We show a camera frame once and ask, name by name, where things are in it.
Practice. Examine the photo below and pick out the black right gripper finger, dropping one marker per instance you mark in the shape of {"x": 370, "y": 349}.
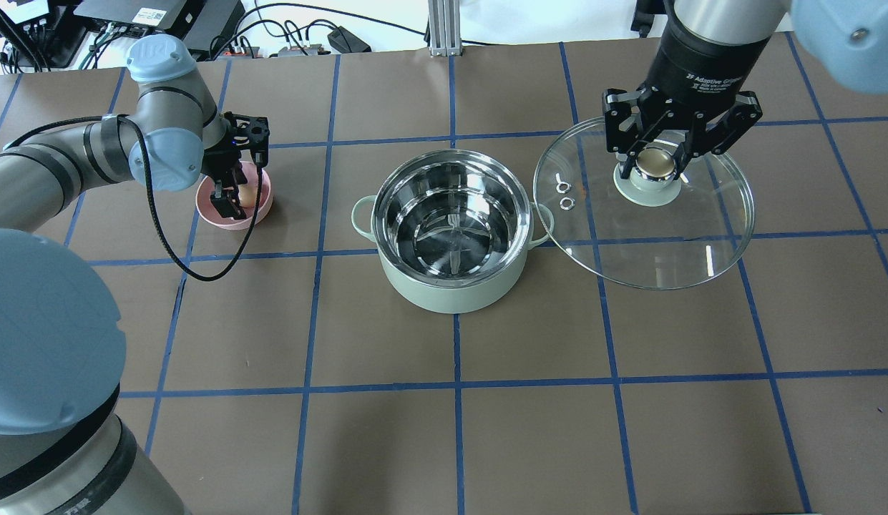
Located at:
{"x": 627, "y": 160}
{"x": 685, "y": 152}

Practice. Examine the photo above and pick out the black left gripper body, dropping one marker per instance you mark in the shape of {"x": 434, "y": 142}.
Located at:
{"x": 220, "y": 162}

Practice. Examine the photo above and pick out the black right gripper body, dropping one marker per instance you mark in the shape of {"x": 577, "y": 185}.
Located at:
{"x": 705, "y": 61}

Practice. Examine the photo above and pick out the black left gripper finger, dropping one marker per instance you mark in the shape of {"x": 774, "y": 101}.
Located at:
{"x": 225, "y": 198}
{"x": 259, "y": 157}

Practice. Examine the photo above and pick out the beige egg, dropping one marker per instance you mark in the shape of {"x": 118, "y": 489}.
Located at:
{"x": 247, "y": 196}

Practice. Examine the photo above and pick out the glass pot lid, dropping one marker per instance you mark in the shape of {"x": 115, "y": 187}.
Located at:
{"x": 654, "y": 230}

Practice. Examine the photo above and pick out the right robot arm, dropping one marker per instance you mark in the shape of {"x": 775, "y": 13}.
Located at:
{"x": 850, "y": 38}

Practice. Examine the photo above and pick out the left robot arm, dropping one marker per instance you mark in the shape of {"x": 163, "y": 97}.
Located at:
{"x": 63, "y": 447}

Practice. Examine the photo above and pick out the mint green electric pot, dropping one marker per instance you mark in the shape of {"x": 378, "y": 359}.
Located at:
{"x": 453, "y": 228}

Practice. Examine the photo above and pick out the pink bowl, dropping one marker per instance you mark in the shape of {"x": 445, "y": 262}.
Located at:
{"x": 208, "y": 213}

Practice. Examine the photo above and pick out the black electronics box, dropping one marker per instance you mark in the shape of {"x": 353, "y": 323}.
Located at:
{"x": 199, "y": 24}

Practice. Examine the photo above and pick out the black power adapter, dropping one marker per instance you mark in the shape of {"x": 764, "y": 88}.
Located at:
{"x": 346, "y": 42}

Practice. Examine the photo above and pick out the aluminium frame post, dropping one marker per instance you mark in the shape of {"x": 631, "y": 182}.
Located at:
{"x": 443, "y": 28}

